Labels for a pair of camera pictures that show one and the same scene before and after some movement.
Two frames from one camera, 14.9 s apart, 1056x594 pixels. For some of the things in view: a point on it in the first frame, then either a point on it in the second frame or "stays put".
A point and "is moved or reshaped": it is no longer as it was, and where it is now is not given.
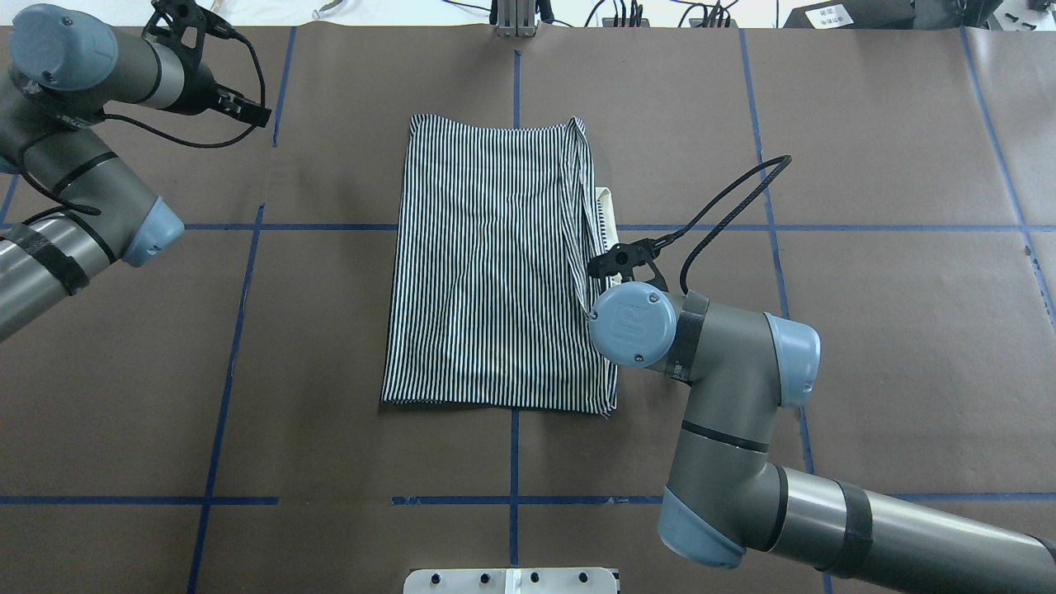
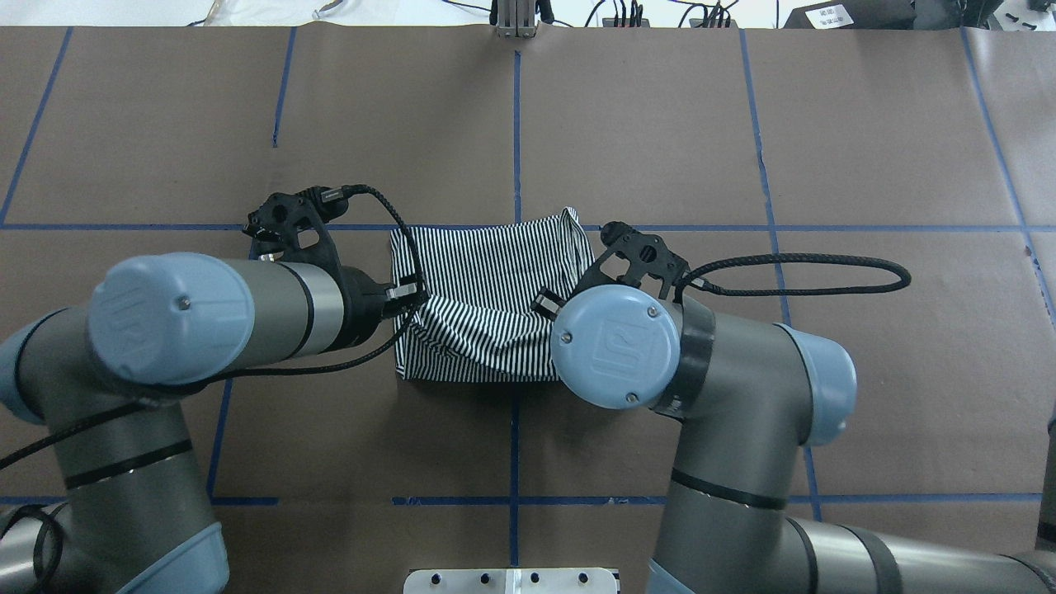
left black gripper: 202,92 to 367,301
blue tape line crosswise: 712,227 stays put
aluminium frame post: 516,18 stays put
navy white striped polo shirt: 491,294 is moved or reshaped
